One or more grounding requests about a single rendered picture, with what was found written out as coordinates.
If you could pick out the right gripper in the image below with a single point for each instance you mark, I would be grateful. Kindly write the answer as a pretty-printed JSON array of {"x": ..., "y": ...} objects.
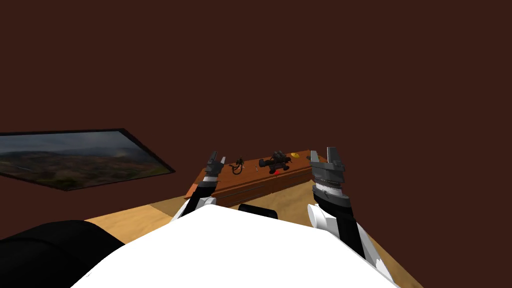
[{"x": 328, "y": 171}]

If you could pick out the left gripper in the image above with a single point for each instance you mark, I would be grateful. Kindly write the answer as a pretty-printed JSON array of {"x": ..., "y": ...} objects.
[{"x": 213, "y": 168}]

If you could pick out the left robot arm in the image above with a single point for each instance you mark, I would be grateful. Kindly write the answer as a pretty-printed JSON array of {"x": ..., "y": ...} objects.
[{"x": 44, "y": 256}]

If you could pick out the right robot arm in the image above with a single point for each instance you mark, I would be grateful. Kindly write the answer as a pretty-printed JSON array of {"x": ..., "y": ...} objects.
[{"x": 344, "y": 224}]

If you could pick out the small yellow object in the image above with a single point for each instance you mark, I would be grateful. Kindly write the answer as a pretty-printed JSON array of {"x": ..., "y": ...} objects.
[{"x": 295, "y": 154}]

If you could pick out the brown wooden sideboard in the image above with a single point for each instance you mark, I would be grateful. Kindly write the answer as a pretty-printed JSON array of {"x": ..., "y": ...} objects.
[{"x": 248, "y": 182}]

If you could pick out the black toy vehicle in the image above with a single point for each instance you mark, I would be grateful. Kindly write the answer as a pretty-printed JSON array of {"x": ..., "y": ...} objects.
[{"x": 275, "y": 162}]

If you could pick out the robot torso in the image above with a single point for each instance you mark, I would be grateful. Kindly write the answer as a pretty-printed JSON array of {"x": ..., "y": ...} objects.
[{"x": 240, "y": 252}]

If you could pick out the framed landscape picture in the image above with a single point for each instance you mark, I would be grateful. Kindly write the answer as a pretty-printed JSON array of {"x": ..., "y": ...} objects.
[{"x": 76, "y": 160}]

